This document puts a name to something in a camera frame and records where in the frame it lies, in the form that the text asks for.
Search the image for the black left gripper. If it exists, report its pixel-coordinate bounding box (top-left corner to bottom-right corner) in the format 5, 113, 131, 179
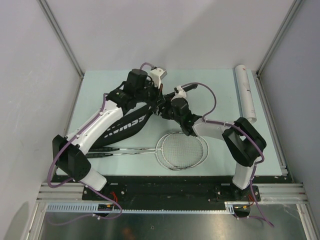
135, 79, 166, 108

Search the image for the black Crossway racket bag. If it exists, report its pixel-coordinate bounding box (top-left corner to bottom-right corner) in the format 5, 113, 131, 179
92, 83, 201, 148

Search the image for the black white badminton racket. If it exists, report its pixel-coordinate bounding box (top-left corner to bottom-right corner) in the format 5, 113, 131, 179
86, 131, 210, 172

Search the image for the white shuttlecock tube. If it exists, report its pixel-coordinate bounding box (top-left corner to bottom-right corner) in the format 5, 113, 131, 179
234, 64, 257, 124

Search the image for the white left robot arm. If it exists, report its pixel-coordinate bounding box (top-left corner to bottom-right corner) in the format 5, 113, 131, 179
50, 67, 167, 200

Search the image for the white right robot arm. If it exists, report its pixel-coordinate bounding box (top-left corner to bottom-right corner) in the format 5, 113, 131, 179
154, 97, 267, 201

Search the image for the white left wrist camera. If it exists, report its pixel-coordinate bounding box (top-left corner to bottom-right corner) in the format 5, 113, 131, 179
149, 67, 167, 88

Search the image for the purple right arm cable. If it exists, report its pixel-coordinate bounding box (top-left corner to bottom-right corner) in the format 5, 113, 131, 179
181, 82, 276, 229

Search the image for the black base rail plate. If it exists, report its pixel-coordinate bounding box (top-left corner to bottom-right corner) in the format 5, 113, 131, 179
49, 174, 293, 211

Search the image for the white slotted cable duct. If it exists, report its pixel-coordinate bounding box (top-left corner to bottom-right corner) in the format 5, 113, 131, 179
46, 202, 235, 215

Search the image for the left aluminium frame post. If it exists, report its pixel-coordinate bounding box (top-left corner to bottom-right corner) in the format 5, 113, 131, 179
37, 0, 85, 78

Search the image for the aluminium frame post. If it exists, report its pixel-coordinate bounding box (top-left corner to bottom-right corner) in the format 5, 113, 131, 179
37, 0, 85, 78
256, 0, 305, 76

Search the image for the right aluminium frame post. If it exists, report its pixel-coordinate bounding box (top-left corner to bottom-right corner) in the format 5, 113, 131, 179
256, 0, 305, 76

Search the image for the aluminium frame rail right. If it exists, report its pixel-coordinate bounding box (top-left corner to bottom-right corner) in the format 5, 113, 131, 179
252, 71, 320, 240

